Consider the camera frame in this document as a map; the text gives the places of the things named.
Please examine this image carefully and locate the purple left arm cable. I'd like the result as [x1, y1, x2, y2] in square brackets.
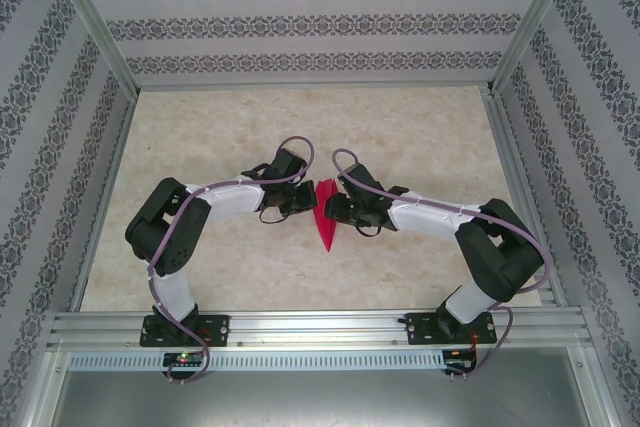
[148, 135, 316, 386]

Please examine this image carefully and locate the aluminium frame side rail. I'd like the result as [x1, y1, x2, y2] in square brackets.
[67, 89, 141, 313]
[482, 86, 569, 309]

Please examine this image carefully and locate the slotted grey cable duct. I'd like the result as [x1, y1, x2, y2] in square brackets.
[67, 349, 447, 373]

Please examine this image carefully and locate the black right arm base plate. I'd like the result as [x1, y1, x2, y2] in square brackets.
[405, 311, 500, 347]

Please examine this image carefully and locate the aluminium frame post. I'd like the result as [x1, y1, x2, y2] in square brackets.
[489, 0, 586, 94]
[44, 0, 141, 94]

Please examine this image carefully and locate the grey metal tray panel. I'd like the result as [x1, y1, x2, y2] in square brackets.
[29, 346, 621, 427]

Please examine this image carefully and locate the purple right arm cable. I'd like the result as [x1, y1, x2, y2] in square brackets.
[332, 148, 551, 383]

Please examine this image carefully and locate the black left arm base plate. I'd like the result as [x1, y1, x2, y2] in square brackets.
[141, 314, 231, 348]

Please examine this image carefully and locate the aluminium mounting rail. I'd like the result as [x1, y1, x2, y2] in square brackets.
[47, 307, 596, 351]

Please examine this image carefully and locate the pink square paper sheet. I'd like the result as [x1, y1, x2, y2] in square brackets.
[312, 179, 342, 252]

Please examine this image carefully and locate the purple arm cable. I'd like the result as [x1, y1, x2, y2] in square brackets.
[332, 148, 551, 383]
[148, 135, 316, 386]

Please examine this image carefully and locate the aluminium frame cross rail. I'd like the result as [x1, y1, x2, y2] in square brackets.
[133, 79, 497, 94]

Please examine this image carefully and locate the thin black left gripper cable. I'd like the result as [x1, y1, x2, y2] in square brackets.
[257, 205, 287, 227]

